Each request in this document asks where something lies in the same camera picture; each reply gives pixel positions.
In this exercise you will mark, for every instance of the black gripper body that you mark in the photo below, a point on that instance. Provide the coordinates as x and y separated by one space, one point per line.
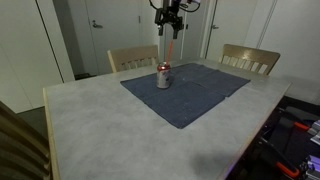
169 18

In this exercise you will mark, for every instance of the red drinking straw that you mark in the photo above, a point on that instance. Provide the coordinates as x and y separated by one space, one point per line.
169 51

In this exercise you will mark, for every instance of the silver and red soda can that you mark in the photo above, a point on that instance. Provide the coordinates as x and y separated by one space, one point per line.
163 78

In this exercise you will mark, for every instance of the Franka robot arm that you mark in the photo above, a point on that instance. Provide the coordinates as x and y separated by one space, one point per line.
170 3

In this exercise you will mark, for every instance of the grey double cabinet door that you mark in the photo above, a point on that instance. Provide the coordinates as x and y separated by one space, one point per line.
193 43

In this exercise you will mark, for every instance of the light wooden slat-back chair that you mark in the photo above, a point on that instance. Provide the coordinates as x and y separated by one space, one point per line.
250 53
133 54

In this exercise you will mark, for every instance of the dark blue cloth mat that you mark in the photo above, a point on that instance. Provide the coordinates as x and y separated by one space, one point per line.
186 100

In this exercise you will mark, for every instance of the black equipment stand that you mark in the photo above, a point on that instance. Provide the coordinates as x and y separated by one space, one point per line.
286 146

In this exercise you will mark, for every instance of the grey purple-lit device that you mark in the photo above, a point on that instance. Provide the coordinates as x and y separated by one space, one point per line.
315 131
311 166

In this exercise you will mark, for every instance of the dark wooden chair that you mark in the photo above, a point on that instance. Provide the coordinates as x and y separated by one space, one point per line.
20 146

